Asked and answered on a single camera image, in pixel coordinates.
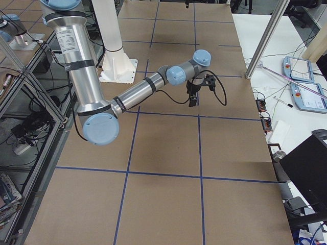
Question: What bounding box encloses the long metal reacher stick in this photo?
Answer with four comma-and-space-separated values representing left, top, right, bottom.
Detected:
258, 65, 327, 100

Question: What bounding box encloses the teach pendant tablet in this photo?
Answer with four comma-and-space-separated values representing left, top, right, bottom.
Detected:
283, 56, 314, 83
291, 83, 326, 114

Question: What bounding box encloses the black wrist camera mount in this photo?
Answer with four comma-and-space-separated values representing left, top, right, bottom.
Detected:
204, 74, 216, 91

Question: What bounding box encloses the upper teach pendant tablet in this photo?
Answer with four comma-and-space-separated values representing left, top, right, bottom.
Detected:
283, 56, 314, 83

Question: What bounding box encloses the aluminium frame post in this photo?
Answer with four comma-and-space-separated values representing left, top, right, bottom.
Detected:
245, 0, 290, 79

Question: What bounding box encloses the orange black connector block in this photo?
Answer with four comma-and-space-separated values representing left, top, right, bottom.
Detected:
255, 99, 267, 112

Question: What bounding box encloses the white camera mast pedestal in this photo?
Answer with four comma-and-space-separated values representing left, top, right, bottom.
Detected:
92, 0, 138, 84

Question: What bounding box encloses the black marker pen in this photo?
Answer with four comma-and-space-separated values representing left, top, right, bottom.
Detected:
274, 97, 294, 108

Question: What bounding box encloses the white power strip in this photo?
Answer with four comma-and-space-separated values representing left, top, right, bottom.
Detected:
13, 143, 31, 156

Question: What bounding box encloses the metal cup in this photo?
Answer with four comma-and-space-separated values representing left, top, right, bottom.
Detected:
272, 150, 287, 163

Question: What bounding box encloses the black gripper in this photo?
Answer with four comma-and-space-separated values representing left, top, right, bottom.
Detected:
186, 79, 203, 107

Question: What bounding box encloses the stack of books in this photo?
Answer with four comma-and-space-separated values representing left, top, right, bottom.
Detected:
1, 172, 22, 227

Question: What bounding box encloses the black computer monitor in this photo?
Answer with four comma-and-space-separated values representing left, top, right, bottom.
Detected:
280, 129, 326, 227

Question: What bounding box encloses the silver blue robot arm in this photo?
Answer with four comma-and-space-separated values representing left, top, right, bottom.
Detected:
1, 14, 45, 51
41, 1, 212, 145

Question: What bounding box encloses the lower teach pendant tablet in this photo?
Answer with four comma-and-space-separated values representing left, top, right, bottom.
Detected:
291, 83, 326, 114

